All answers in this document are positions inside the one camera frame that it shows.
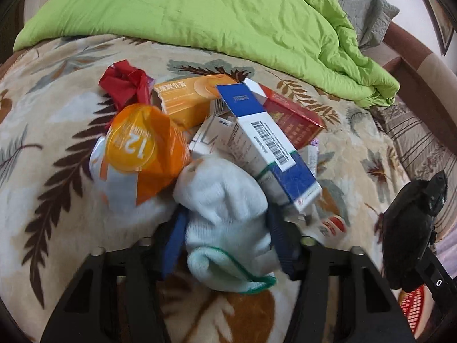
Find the red crumpled wrapper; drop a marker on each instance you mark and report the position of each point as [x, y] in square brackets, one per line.
[123, 82]

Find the small white carton box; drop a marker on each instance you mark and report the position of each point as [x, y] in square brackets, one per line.
[210, 135]

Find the blue and white carton box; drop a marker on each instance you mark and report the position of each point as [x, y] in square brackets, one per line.
[296, 182]

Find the red carton box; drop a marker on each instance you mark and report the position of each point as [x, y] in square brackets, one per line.
[296, 125]

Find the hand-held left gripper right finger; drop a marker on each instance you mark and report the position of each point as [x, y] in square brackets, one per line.
[282, 246]

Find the orange carton box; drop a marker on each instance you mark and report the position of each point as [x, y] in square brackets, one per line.
[189, 100]

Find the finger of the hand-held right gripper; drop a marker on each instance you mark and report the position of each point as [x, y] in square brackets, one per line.
[440, 191]

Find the brown sofa headboard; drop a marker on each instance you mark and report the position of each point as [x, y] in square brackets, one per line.
[421, 75]

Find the striped pillow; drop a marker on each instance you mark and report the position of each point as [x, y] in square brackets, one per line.
[410, 143]

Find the leaf printed blanket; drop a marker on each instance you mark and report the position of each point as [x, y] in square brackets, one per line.
[53, 132]

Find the green quilt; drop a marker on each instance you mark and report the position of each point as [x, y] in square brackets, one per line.
[221, 21]

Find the red plastic basket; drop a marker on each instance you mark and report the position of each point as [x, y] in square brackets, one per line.
[414, 305]

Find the white tube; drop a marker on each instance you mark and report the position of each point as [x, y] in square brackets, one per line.
[313, 157]

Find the black cloth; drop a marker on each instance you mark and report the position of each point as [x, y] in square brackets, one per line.
[407, 232]

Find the white sock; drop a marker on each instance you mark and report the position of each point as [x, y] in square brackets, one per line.
[221, 214]

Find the grey quilted pillow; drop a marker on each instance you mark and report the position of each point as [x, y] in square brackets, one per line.
[364, 7]

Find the dark framed wall picture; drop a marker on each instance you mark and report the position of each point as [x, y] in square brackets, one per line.
[437, 14]

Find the lilac tablecloth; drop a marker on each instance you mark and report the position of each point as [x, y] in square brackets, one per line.
[448, 255]

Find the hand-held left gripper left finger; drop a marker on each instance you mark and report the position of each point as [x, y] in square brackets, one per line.
[174, 246]

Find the orange plastic bag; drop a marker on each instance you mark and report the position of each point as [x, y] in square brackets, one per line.
[150, 150]

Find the white spray bottle red label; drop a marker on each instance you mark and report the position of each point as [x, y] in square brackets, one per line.
[330, 227]

